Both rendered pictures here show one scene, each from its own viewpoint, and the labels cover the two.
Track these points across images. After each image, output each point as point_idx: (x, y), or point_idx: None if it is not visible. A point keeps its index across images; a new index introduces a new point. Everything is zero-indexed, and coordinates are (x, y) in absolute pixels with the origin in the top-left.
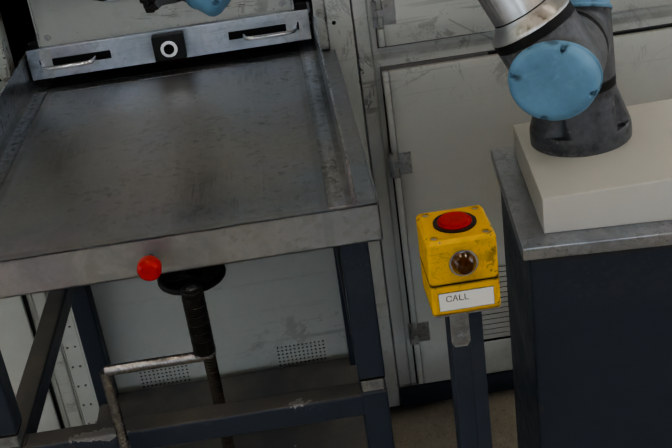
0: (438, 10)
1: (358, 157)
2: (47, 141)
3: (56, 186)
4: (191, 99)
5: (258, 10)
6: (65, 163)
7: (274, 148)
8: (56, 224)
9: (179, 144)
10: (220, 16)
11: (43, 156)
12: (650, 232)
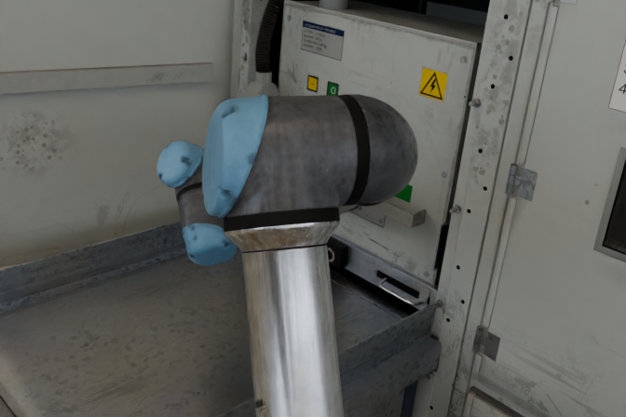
0: (539, 378)
1: None
2: (171, 271)
3: (94, 311)
4: None
5: (407, 267)
6: (136, 297)
7: (208, 401)
8: (26, 342)
9: (193, 340)
10: (379, 253)
11: (144, 281)
12: None
